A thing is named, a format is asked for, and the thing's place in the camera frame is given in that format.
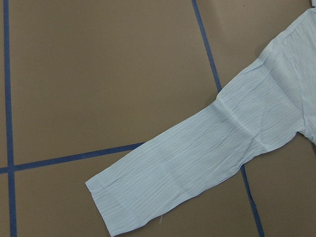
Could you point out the light blue button-up shirt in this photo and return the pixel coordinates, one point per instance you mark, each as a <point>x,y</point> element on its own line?
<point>258,111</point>

